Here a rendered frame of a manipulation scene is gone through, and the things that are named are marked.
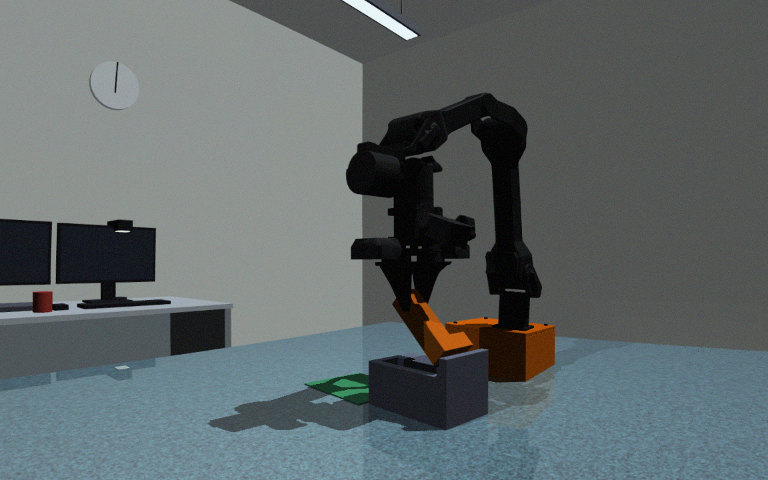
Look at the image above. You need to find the orange l-shaped part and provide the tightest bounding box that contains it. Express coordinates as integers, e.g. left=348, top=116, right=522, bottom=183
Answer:
left=392, top=289, right=473, bottom=365

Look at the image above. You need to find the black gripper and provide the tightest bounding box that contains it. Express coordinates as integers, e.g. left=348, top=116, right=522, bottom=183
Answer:
left=351, top=199, right=469, bottom=313

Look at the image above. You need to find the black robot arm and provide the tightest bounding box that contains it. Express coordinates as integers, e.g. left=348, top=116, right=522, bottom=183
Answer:
left=346, top=93, right=542, bottom=331

